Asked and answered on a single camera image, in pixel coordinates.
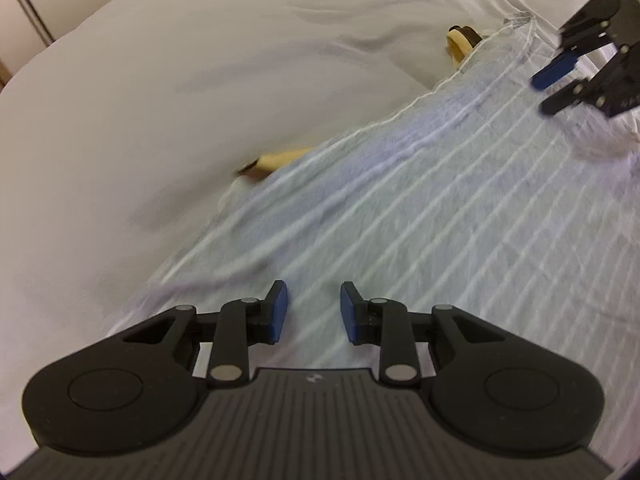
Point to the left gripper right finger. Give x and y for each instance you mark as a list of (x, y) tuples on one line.
[(488, 387)]

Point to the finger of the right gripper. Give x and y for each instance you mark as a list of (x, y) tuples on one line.
[(585, 90), (584, 32)]

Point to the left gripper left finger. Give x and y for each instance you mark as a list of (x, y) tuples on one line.
[(135, 388)]

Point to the grey white-striped t-shirt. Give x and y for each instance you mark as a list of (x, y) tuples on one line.
[(467, 196)]

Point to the white bed duvet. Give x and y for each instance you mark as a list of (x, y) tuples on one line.
[(125, 138)]

